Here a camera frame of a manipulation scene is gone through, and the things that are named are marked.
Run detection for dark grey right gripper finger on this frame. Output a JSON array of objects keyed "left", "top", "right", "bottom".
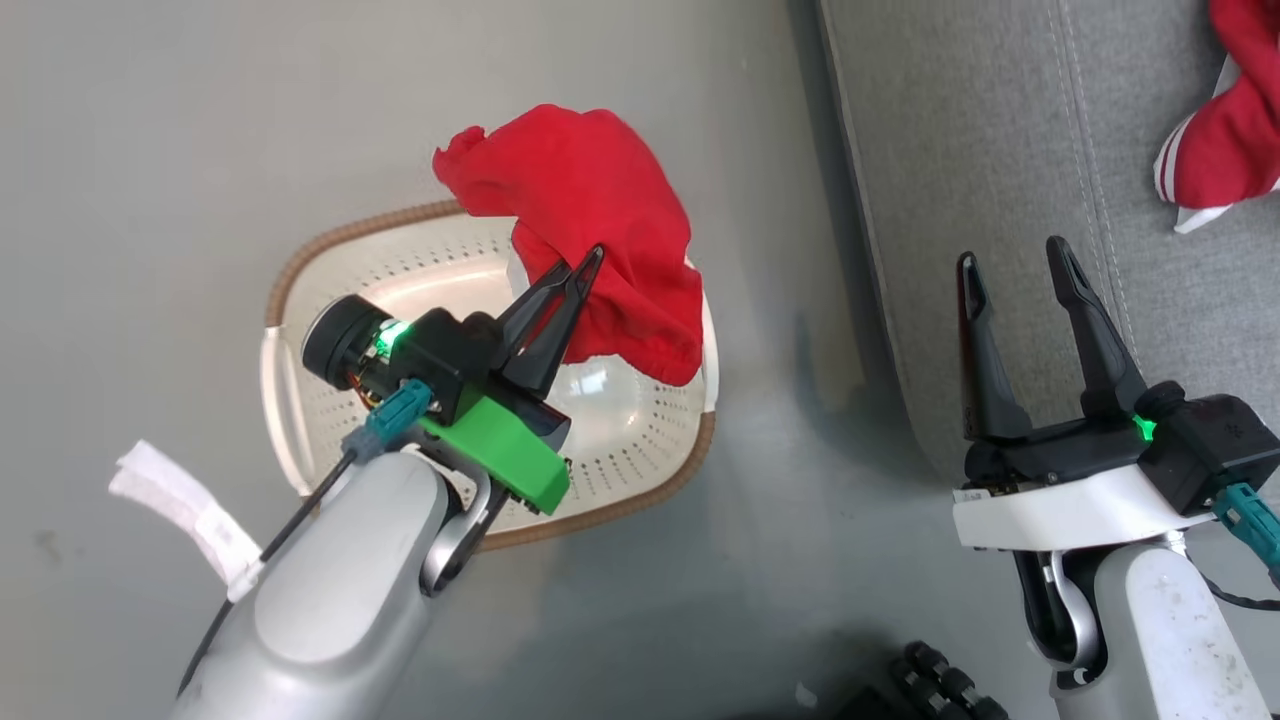
[
  {"left": 1045, "top": 236, "right": 1150, "bottom": 423},
  {"left": 956, "top": 251, "right": 1033, "bottom": 443}
]

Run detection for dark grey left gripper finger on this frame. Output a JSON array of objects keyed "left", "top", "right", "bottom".
[
  {"left": 500, "top": 245, "right": 606, "bottom": 397},
  {"left": 492, "top": 262, "right": 580, "bottom": 348}
]

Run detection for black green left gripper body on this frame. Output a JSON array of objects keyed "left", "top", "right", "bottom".
[{"left": 415, "top": 310, "right": 573, "bottom": 517}]

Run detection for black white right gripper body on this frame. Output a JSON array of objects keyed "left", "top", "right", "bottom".
[{"left": 951, "top": 410, "right": 1233, "bottom": 553}]

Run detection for red cloth garment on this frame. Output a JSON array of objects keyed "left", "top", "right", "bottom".
[{"left": 432, "top": 104, "right": 706, "bottom": 388}]

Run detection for red white striped garment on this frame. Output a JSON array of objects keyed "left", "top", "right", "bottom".
[{"left": 1153, "top": 0, "right": 1280, "bottom": 235}]

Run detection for light grey fabric sofa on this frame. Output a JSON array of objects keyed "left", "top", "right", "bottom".
[{"left": 815, "top": 0, "right": 1280, "bottom": 720}]

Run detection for white perforated laundry basket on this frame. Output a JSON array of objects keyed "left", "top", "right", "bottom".
[{"left": 262, "top": 200, "right": 719, "bottom": 553}]

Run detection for teal cable connector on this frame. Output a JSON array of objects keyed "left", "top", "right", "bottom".
[
  {"left": 1212, "top": 482, "right": 1280, "bottom": 593},
  {"left": 341, "top": 379, "right": 434, "bottom": 463}
]

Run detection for thin black cable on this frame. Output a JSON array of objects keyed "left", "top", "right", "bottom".
[
  {"left": 1195, "top": 572, "right": 1280, "bottom": 612},
  {"left": 178, "top": 452, "right": 359, "bottom": 696}
]

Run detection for white velcro strap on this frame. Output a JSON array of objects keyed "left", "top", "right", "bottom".
[{"left": 108, "top": 440, "right": 264, "bottom": 603}]

